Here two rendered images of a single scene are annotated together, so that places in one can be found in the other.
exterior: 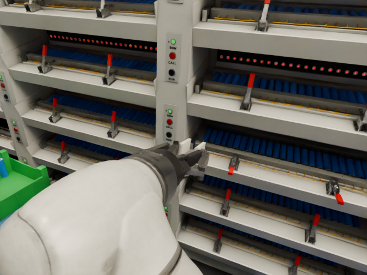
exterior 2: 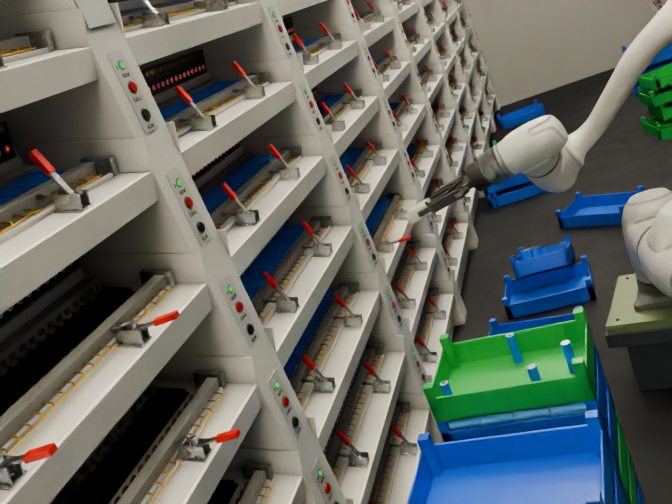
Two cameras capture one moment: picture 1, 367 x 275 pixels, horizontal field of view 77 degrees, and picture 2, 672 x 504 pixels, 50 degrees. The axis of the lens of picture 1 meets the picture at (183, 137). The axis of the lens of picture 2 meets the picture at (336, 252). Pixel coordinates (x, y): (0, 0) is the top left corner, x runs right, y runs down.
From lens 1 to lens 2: 1.91 m
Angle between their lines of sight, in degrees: 79
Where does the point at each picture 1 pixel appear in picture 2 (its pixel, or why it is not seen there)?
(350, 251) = (426, 255)
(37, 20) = (269, 225)
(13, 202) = (497, 345)
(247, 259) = (435, 340)
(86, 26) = (297, 195)
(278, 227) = (416, 281)
